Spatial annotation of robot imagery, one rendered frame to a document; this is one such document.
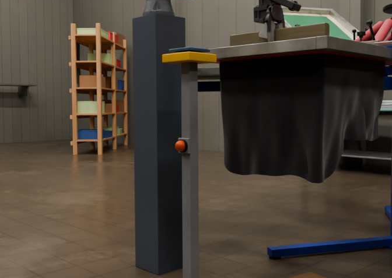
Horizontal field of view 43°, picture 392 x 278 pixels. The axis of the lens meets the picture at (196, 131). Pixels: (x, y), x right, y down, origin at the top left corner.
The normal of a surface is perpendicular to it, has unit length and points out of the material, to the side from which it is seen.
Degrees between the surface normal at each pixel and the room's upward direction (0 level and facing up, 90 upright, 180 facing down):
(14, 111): 90
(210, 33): 90
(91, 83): 90
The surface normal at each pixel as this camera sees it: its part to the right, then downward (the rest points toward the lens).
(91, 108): 0.00, 0.05
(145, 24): -0.73, 0.04
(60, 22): 0.69, 0.04
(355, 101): 0.83, 0.14
